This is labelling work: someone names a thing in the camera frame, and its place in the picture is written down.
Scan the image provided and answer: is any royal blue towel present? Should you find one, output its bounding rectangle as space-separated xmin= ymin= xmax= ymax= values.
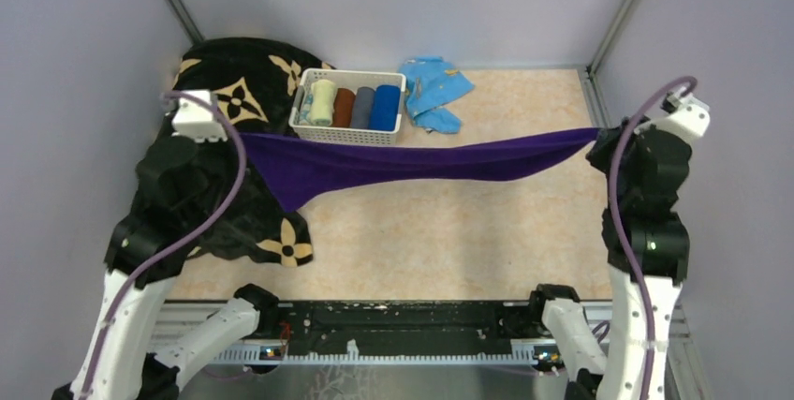
xmin=368 ymin=85 xmax=401 ymax=132

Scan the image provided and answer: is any purple towel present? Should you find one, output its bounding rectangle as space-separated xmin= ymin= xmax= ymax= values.
xmin=242 ymin=127 xmax=599 ymax=212

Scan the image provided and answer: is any yellow green towel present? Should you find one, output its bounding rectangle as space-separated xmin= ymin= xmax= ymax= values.
xmin=307 ymin=80 xmax=337 ymax=126

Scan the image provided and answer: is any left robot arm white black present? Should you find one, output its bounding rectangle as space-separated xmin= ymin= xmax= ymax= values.
xmin=53 ymin=136 xmax=279 ymax=399

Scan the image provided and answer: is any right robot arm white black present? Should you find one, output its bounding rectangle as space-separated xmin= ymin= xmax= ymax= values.
xmin=529 ymin=77 xmax=711 ymax=399

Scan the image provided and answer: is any grey rolled towel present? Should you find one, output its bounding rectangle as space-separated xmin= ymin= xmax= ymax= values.
xmin=349 ymin=86 xmax=375 ymax=129

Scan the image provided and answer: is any brown rolled towel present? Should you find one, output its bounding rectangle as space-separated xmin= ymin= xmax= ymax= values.
xmin=331 ymin=88 xmax=356 ymax=128

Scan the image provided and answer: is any light blue patterned towel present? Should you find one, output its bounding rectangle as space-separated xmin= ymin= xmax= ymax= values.
xmin=399 ymin=56 xmax=475 ymax=134

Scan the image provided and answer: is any white plastic basket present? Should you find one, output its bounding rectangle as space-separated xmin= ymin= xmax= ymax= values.
xmin=288 ymin=68 xmax=406 ymax=146

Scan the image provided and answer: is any white blue patterned rolled towel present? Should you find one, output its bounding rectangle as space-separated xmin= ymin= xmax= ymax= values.
xmin=296 ymin=94 xmax=313 ymax=126

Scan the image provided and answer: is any black floral blanket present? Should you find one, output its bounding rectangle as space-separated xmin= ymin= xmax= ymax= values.
xmin=149 ymin=37 xmax=323 ymax=267

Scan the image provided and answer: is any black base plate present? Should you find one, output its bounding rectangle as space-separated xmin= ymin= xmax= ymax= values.
xmin=250 ymin=301 xmax=551 ymax=357

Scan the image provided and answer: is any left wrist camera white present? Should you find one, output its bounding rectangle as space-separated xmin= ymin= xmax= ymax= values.
xmin=171 ymin=90 xmax=228 ymax=143

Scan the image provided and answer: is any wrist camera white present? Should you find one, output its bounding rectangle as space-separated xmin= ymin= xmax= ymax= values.
xmin=171 ymin=90 xmax=228 ymax=143
xmin=643 ymin=88 xmax=711 ymax=144

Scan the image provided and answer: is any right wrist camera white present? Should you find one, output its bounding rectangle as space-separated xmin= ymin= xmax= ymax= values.
xmin=643 ymin=88 xmax=711 ymax=144

